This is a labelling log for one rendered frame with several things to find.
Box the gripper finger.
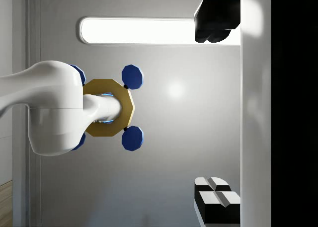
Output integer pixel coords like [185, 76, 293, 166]
[193, 176, 241, 227]
[193, 0, 241, 44]

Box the drone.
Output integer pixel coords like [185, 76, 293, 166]
[69, 64, 145, 152]

